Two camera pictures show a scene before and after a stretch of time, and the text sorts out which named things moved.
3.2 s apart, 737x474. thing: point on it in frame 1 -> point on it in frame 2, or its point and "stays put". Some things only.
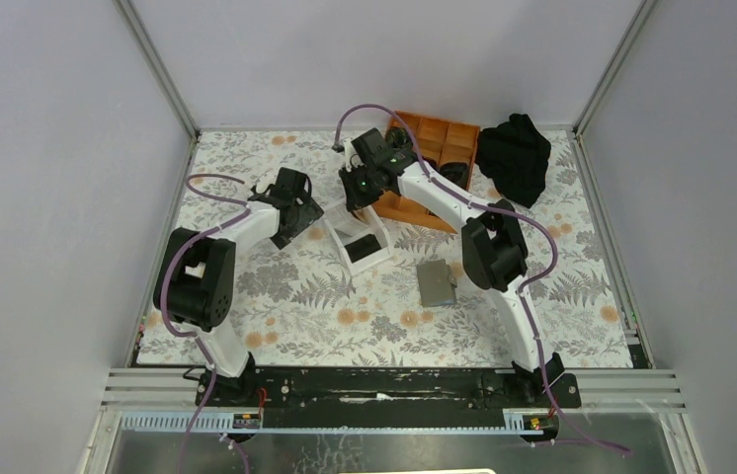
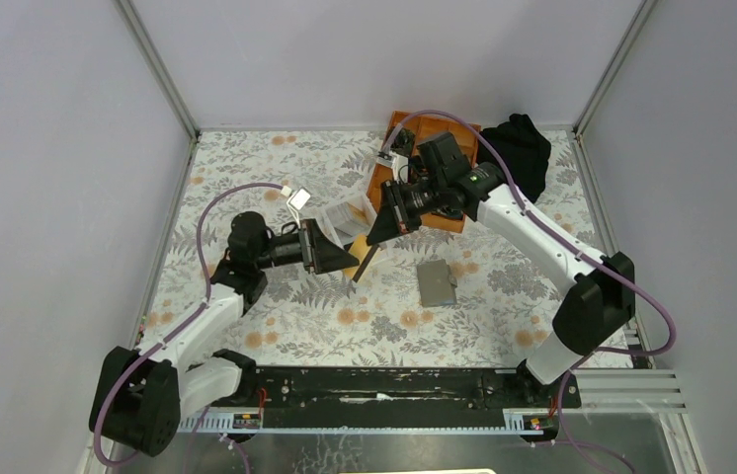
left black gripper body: [305, 215] -> [311, 256]
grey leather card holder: [436, 285] stays put
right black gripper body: [360, 186] -> [411, 202]
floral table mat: [424, 309] stays put
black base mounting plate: [378, 388] stays put
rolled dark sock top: [398, 137] stays put
